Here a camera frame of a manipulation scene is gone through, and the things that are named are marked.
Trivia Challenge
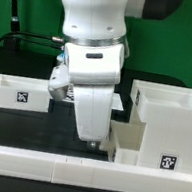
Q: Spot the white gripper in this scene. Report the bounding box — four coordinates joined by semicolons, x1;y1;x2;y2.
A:
48;43;125;150

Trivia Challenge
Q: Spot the white drawer box front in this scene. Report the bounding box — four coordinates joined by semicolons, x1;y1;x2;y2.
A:
99;120;146;165

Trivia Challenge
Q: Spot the white drawer box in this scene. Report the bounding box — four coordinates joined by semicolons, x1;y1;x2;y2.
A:
0;74;51;113
99;120;146;165

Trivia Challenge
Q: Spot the white drawer box rear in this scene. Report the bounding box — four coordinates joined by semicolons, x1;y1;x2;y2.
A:
0;74;51;113

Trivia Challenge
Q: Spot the white marker plate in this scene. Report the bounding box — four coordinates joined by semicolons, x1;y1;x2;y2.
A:
65;86;123;111

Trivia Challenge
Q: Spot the black tripod pole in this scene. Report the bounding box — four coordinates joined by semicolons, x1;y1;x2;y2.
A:
0;0;21;51

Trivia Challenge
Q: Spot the white front rail barrier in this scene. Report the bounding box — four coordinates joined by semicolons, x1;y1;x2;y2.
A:
0;146;192;192

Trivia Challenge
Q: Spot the white drawer cabinet frame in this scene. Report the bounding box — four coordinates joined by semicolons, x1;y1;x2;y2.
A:
131;80;192;175

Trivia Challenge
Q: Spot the black cable lower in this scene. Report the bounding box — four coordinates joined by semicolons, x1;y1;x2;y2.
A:
49;43;66;52

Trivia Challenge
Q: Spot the black cable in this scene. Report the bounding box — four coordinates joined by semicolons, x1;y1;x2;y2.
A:
0;26;66;59
49;43;66;52

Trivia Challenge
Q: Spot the black cable upper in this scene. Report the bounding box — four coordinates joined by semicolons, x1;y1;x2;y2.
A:
0;26;66;59

